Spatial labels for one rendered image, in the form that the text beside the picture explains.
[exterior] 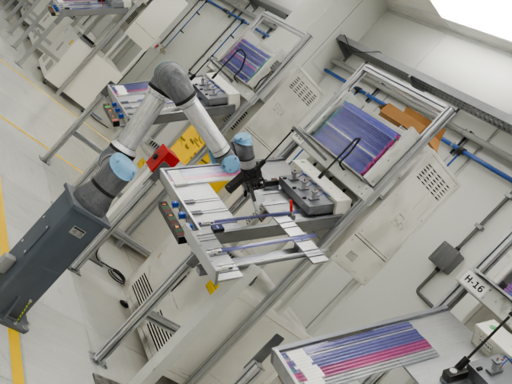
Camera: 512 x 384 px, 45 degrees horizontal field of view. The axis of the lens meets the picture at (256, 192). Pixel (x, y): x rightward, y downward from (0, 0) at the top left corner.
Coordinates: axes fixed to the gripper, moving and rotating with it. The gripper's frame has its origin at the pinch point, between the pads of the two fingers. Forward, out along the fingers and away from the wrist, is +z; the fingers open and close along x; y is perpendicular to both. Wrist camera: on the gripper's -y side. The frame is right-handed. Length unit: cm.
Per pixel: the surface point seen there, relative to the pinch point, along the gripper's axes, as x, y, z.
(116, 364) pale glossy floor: -8, -79, 51
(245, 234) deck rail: -9.9, -7.7, 7.0
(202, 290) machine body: 3.6, -30.7, 39.3
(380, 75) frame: 44, 98, -21
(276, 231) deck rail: -9.9, 7.0, 11.5
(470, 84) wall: 144, 239, 60
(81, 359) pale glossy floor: -17, -91, 33
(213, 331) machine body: -10, -33, 54
